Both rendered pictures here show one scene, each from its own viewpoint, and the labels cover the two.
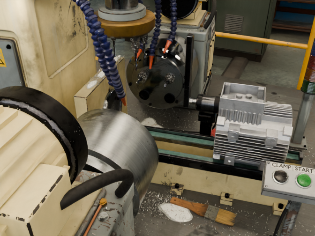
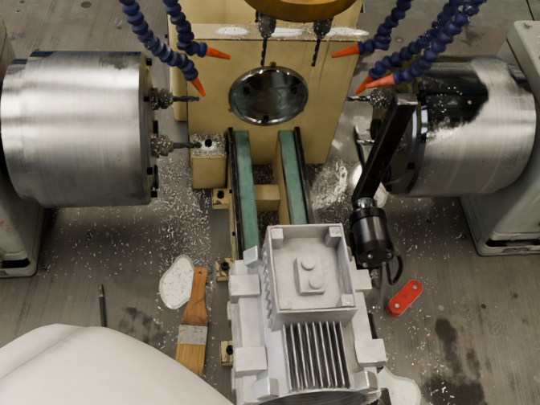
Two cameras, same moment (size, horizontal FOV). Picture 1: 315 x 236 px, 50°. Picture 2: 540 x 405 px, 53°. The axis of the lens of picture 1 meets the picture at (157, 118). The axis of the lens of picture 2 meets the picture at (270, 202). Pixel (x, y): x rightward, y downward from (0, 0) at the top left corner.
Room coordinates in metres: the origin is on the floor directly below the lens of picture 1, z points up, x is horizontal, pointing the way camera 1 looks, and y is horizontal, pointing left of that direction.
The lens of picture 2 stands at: (0.62, -0.48, 1.75)
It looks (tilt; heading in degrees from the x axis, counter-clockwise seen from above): 57 degrees down; 59
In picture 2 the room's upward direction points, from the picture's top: 11 degrees clockwise
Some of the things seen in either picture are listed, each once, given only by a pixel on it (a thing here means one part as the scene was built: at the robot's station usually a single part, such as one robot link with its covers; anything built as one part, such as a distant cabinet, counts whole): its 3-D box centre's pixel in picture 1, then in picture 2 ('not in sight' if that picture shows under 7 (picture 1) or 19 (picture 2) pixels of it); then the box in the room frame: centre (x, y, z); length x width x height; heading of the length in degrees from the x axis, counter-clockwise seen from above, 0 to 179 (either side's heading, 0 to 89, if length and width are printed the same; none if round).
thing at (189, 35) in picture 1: (188, 72); (380, 158); (1.02, -0.10, 1.12); 0.04 x 0.03 x 0.26; 74
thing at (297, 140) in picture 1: (308, 95); not in sight; (1.07, -0.54, 1.01); 0.08 x 0.08 x 0.42; 74
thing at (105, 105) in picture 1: (113, 111); (268, 99); (0.95, 0.15, 1.01); 0.15 x 0.02 x 0.15; 164
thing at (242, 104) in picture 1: (241, 103); (306, 277); (0.84, -0.24, 1.11); 0.12 x 0.11 x 0.07; 74
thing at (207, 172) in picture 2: not in sight; (208, 160); (0.84, 0.16, 0.86); 0.07 x 0.06 x 0.12; 164
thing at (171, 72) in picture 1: (165, 67); (458, 126); (1.24, -0.03, 1.04); 0.41 x 0.25 x 0.25; 164
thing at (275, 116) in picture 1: (251, 132); (300, 332); (0.83, -0.28, 1.01); 0.20 x 0.19 x 0.19; 74
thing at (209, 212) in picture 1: (202, 209); (194, 319); (0.72, -0.14, 0.80); 0.21 x 0.05 x 0.01; 66
